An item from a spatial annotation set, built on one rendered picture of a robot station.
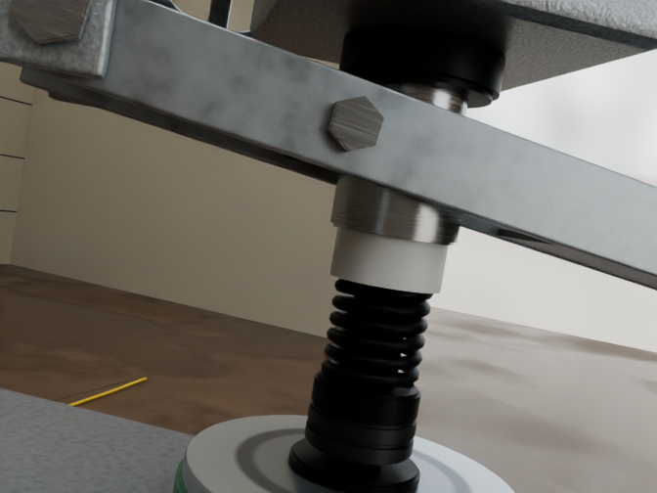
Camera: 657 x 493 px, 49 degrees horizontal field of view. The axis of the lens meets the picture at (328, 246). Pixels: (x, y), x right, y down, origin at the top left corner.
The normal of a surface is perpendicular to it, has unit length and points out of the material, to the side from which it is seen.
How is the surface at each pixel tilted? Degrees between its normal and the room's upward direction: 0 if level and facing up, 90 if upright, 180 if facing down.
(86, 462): 0
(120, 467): 0
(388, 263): 90
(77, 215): 90
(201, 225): 90
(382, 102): 90
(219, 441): 0
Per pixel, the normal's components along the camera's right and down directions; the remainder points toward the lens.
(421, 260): 0.48, 0.12
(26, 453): 0.16, -0.99
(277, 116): 0.21, 0.09
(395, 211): -0.07, 0.04
